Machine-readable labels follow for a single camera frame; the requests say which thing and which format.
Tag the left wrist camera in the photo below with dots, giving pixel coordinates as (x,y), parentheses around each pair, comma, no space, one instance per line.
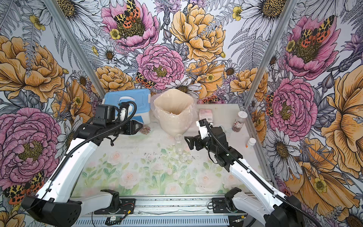
(125,109)

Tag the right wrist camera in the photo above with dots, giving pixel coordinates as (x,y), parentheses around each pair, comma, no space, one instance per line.
(203,128)

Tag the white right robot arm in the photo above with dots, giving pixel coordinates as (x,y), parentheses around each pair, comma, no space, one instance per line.
(270,207)

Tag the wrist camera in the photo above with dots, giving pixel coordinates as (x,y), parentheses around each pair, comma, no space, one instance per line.
(125,109)
(203,128)

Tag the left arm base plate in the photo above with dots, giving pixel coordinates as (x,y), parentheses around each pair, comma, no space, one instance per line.
(126,206)

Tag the bin with plastic liner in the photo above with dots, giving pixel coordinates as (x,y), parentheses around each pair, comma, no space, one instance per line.
(175,111)

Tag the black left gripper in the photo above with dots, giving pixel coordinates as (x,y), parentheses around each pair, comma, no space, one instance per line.
(131,127)

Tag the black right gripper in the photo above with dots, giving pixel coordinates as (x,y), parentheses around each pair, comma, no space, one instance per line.
(192,144)

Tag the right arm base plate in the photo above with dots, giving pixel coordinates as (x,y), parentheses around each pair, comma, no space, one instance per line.
(219,205)

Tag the small white pill bottle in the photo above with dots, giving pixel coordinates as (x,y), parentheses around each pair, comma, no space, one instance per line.
(251,142)

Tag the pink tea packet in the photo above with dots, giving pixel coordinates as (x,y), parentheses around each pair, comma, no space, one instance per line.
(206,114)

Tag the clear jar with dried flowers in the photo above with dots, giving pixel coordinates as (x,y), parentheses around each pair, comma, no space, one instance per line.
(180,144)

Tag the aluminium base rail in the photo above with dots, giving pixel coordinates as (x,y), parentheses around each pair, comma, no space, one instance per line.
(169,211)

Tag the tall jar with white lid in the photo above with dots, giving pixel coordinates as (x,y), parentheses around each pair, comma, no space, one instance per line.
(239,121)

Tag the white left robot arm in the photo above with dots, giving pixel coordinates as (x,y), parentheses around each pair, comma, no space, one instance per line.
(52,204)

